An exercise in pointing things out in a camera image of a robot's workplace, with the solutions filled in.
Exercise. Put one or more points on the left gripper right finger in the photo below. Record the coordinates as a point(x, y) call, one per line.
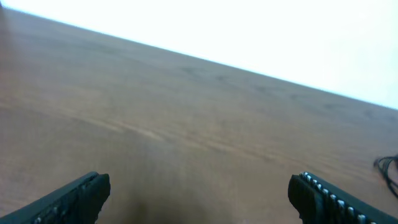
point(318, 201)

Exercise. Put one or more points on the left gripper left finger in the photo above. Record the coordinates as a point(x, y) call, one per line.
point(80, 201)

